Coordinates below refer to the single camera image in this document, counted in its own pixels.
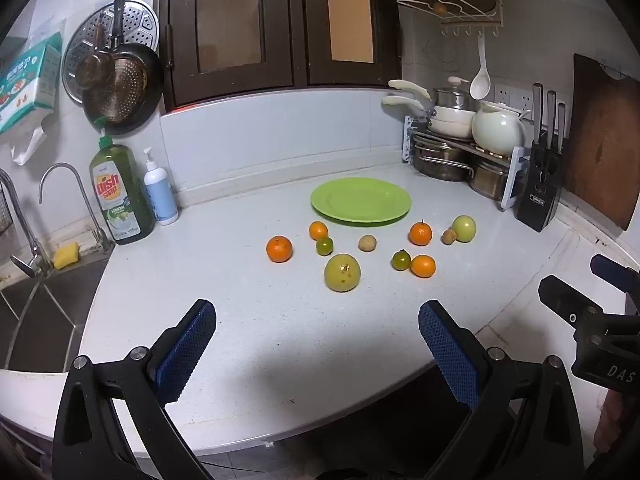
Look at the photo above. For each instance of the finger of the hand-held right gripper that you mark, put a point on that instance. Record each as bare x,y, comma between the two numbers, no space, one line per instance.
560,295
612,272

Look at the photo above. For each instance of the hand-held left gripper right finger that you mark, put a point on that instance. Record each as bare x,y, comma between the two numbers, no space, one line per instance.
447,355

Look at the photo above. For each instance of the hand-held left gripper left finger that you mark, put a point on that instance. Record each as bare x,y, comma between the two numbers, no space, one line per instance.
187,350

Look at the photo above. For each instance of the small green tomato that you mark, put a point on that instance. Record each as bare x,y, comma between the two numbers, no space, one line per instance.
400,260
324,246

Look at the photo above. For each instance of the stemmed orange tangerine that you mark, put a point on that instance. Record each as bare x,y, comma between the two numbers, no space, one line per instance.
420,233

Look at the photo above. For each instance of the large blemished yellow-green apple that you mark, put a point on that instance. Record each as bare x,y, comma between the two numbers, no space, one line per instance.
342,272

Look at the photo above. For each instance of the large orange tangerine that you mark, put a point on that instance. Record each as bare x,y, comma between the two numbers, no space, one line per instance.
279,249

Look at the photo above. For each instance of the small brown kiwi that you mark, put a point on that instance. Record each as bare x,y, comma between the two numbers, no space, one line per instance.
449,236
367,243

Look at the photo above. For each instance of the small orange tangerine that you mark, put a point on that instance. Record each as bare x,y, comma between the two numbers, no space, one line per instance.
318,230

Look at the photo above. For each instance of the green plate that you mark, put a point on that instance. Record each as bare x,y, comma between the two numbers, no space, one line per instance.
360,200

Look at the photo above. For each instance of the person's right hand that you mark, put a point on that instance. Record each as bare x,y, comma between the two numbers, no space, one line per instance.
617,425

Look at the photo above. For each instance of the black knife block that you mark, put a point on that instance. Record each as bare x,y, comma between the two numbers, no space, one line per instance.
542,190

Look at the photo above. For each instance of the small green apple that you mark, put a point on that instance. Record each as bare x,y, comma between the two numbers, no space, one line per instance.
464,228

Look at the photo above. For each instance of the white and steel pot rack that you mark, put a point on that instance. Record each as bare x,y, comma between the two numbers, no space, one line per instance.
512,182

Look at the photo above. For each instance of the dark wooden cutting board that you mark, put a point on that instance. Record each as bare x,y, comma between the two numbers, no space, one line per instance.
607,145

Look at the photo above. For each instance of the deep steel pot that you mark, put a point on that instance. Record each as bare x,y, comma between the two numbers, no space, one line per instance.
487,180

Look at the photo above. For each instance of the slim gooseneck faucet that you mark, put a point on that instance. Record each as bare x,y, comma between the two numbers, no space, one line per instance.
102,240

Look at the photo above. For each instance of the steel sink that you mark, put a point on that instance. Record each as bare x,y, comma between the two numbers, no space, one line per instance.
45,320

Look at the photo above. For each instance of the yellow sponge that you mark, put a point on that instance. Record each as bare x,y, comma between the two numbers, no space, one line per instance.
66,255

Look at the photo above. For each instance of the white and blue pump bottle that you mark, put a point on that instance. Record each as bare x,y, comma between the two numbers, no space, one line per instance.
161,195

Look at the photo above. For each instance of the green dish soap bottle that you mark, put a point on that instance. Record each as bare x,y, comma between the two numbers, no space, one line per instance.
121,200

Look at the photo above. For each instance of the wide steel pot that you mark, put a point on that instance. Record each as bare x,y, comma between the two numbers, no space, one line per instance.
442,162

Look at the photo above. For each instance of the cream ceramic pot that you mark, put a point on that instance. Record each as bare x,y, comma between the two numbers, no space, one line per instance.
497,127

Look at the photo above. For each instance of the chrome sink faucet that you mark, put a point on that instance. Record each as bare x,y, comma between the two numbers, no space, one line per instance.
27,245

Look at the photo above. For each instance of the white ladle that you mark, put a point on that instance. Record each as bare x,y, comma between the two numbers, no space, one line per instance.
481,82

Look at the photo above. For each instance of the steel pot with lid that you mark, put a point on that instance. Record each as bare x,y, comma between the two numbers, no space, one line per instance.
450,96

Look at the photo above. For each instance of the black frying pan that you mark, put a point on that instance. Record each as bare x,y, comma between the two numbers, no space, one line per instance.
147,107

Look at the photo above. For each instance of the white plastic bag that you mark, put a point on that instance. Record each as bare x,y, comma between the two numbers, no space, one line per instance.
25,147

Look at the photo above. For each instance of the copper strainer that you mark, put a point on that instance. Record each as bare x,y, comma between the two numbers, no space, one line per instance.
125,85

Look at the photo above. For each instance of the small copper saucepan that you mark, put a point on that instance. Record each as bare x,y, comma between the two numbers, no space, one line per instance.
95,70

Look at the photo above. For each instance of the tissue pack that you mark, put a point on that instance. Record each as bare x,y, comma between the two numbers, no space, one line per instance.
27,85

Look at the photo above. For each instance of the round perforated steamer tray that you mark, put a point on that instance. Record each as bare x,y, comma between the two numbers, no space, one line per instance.
135,20

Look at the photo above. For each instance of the white wall socket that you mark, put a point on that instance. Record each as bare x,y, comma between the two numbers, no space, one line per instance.
522,100
502,92

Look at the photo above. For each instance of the dark wooden window frame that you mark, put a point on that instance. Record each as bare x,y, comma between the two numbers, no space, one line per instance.
300,25

